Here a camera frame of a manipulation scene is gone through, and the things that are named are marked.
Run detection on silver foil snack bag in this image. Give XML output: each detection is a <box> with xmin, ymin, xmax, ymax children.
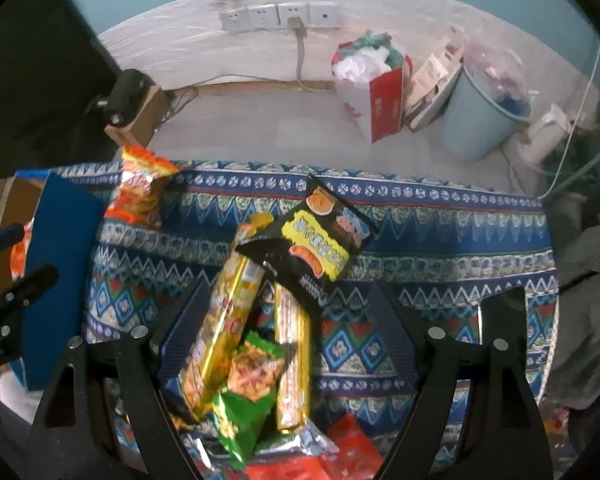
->
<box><xmin>180</xmin><ymin>420</ymin><xmax>339</xmax><ymax>474</ymax></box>

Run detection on blue patterned tablecloth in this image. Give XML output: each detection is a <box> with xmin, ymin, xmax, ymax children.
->
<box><xmin>9</xmin><ymin>159</ymin><xmax>562</xmax><ymax>480</ymax></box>

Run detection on green peanut snack bag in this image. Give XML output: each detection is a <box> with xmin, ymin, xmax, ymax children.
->
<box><xmin>212</xmin><ymin>332</ymin><xmax>286</xmax><ymax>468</ymax></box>

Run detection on cardboard pieces by bin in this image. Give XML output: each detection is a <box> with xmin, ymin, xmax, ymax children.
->
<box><xmin>403</xmin><ymin>25</ymin><xmax>465</xmax><ymax>132</ymax></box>

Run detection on gold chip packet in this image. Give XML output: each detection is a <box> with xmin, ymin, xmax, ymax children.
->
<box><xmin>178</xmin><ymin>212</ymin><xmax>274</xmax><ymax>422</ymax></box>
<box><xmin>274</xmin><ymin>284</ymin><xmax>312</xmax><ymax>432</ymax></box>

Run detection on orange red snack bag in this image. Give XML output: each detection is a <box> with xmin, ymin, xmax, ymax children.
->
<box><xmin>104</xmin><ymin>145</ymin><xmax>181</xmax><ymax>230</ymax></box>

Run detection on white wall socket strip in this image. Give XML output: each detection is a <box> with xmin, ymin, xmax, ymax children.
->
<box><xmin>220</xmin><ymin>1</ymin><xmax>341</xmax><ymax>34</ymax></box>

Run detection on black yellow snack bag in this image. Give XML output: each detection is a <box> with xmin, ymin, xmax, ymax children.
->
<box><xmin>237</xmin><ymin>176</ymin><xmax>377</xmax><ymax>311</ymax></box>

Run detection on grey plug and cable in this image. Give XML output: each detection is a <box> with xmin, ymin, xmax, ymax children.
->
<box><xmin>164</xmin><ymin>16</ymin><xmax>337</xmax><ymax>126</ymax></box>

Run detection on small wooden box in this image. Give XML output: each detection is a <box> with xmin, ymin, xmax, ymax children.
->
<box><xmin>105</xmin><ymin>86</ymin><xmax>170</xmax><ymax>148</ymax></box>

